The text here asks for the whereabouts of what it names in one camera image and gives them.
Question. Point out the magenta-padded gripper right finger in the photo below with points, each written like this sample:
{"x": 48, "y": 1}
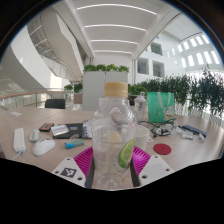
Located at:
{"x": 154, "y": 168}

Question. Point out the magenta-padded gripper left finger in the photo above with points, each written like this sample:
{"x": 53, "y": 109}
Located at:
{"x": 68, "y": 170}

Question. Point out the clear bottle with yellow cap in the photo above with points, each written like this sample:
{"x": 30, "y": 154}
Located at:
{"x": 111, "y": 133}

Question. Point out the flat round red coaster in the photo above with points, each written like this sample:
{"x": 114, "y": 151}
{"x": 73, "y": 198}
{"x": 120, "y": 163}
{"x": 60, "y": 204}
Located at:
{"x": 162, "y": 149}

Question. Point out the blue and green tube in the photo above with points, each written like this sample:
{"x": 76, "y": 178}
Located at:
{"x": 74, "y": 144}

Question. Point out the white computer mouse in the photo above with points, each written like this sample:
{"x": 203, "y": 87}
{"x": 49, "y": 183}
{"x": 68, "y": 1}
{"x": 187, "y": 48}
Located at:
{"x": 43, "y": 146}

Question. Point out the white printed booklet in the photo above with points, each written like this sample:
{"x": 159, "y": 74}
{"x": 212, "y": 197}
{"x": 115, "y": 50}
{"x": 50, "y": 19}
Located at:
{"x": 87, "y": 129}

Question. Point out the white flat packet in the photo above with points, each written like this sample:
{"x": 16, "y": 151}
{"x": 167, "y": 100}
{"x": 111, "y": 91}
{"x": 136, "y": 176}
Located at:
{"x": 187, "y": 135}

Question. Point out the black and orange small case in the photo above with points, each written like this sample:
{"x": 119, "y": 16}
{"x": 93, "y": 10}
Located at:
{"x": 46, "y": 127}

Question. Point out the small grey computer mouse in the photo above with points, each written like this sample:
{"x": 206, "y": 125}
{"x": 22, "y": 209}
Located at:
{"x": 34, "y": 135}

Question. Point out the white power strip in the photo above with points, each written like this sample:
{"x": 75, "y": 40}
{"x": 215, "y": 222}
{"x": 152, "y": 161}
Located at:
{"x": 19, "y": 140}

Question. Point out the green bag with cat print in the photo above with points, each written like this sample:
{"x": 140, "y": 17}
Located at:
{"x": 160, "y": 106}

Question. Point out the clear plastic jar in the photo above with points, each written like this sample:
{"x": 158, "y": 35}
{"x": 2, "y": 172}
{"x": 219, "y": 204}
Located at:
{"x": 140, "y": 106}

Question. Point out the black chair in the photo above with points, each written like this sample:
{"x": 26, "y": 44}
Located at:
{"x": 55, "y": 103}

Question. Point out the potted green plant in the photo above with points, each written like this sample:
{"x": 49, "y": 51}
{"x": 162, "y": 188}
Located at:
{"x": 75, "y": 91}

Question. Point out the wooden-topped glass railing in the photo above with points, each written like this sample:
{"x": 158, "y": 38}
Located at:
{"x": 30, "y": 98}

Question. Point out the green hedge plants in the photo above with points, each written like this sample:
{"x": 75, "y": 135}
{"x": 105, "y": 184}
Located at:
{"x": 186, "y": 90}

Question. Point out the white planter cabinet with plants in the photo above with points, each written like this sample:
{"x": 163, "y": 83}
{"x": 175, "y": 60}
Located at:
{"x": 100, "y": 90}

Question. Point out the ceiling light strips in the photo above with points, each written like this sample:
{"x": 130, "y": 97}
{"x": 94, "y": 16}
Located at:
{"x": 116, "y": 28}

